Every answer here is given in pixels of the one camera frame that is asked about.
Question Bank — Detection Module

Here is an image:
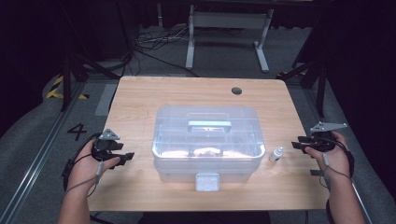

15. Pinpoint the small white dropper bottle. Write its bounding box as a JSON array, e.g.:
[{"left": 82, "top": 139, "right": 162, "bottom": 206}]
[{"left": 268, "top": 147, "right": 285, "bottom": 163}]

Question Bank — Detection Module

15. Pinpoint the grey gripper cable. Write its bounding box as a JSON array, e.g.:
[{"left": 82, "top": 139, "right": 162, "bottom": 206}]
[
  {"left": 64, "top": 160, "right": 106, "bottom": 199},
  {"left": 321, "top": 151, "right": 353, "bottom": 190}
]

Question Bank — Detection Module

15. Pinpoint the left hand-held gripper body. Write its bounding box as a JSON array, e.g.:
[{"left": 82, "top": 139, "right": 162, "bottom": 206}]
[{"left": 92, "top": 128, "right": 121, "bottom": 162}]

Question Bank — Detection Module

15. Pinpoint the black tripod stand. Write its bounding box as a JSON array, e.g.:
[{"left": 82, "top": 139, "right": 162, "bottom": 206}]
[
  {"left": 276, "top": 57, "right": 329, "bottom": 119},
  {"left": 59, "top": 0, "right": 134, "bottom": 113}
]

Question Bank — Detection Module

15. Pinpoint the bundle of floor cables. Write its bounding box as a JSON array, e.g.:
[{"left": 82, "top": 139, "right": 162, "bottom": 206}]
[{"left": 134, "top": 23, "right": 201, "bottom": 78}]

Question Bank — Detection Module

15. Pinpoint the clear plastic storage box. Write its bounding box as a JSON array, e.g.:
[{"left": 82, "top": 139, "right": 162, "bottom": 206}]
[{"left": 151, "top": 105, "right": 267, "bottom": 192}]

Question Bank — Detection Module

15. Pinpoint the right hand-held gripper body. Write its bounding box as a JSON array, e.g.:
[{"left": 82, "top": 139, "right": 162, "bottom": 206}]
[{"left": 309, "top": 121, "right": 348, "bottom": 154}]

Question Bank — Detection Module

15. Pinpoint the grey metal table frame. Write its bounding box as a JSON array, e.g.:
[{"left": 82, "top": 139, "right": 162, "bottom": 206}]
[{"left": 185, "top": 4, "right": 276, "bottom": 75}]

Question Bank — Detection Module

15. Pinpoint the yellow black floor tape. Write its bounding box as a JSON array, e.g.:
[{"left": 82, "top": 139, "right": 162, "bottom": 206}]
[{"left": 45, "top": 76, "right": 90, "bottom": 101}]

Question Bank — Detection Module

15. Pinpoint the person's right hand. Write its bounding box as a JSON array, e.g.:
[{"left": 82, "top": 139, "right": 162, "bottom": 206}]
[{"left": 304, "top": 131, "right": 352, "bottom": 182}]

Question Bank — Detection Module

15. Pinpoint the person's left hand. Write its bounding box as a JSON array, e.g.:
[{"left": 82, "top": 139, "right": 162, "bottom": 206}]
[{"left": 67, "top": 139, "right": 121, "bottom": 191}]

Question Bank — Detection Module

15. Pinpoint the person's dark clothing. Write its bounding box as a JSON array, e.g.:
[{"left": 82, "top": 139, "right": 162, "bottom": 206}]
[{"left": 137, "top": 211, "right": 272, "bottom": 224}]

